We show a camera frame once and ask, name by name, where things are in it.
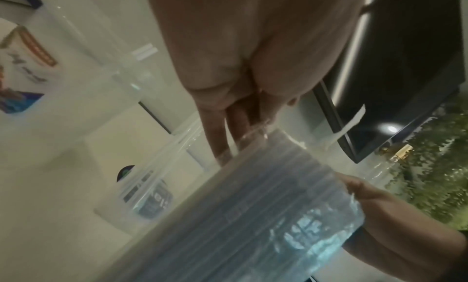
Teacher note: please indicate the green leafy plant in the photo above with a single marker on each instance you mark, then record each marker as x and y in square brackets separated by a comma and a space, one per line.
[438, 165]

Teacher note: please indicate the clear plastic bag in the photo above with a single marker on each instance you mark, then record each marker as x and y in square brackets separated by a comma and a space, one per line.
[310, 240]

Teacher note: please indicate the bundle of white straws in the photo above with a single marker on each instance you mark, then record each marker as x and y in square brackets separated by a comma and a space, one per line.
[237, 205]

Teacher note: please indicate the person's left hand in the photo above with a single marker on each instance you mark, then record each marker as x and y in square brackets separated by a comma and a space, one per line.
[256, 43]

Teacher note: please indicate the clear plastic cup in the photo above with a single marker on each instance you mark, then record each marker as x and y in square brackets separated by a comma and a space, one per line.
[73, 116]

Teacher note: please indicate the dark round sticker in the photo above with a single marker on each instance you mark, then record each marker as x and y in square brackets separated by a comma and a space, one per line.
[122, 172]

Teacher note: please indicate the person's right hand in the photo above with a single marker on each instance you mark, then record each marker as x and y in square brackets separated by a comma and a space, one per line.
[409, 240]

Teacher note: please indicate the black wall television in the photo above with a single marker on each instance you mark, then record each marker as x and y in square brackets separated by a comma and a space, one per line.
[402, 58]

